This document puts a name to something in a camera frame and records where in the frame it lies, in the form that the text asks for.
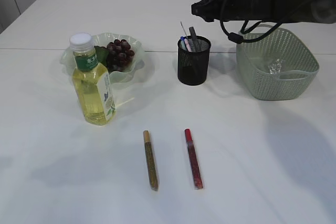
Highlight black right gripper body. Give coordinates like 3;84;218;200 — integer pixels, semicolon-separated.
209;0;255;22

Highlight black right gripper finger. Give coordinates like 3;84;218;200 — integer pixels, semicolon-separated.
191;0;218;23

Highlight silver glitter pen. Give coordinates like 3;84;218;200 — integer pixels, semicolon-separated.
189;27;201;52

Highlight pink handled scissors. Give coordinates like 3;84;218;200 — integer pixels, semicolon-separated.
184;37;192;52

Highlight blue handled scissors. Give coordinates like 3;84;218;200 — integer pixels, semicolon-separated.
180;36;187;51

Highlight clear plastic sheet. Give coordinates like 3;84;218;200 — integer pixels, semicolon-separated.
268;59;285;74

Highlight purple grape bunch with leaf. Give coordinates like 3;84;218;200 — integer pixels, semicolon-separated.
95;39;135;73

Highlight green tea bottle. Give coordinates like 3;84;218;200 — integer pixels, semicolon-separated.
69;33;115;125

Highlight red glitter pen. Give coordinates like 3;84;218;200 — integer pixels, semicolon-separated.
184;129;204;189

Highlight gold glitter pen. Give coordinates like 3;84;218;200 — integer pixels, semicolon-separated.
143;130;159;191

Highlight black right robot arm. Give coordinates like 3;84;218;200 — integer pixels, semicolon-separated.
209;0;335;24

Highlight black mesh pen holder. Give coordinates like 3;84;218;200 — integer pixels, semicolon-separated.
177;36;211;86

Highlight green woven plastic basket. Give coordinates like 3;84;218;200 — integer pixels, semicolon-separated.
236;28;319;101

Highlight pale green wavy plate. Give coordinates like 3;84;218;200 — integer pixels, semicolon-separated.
60;33;145;83

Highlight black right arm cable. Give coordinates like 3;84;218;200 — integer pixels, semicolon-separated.
219;0;318;44

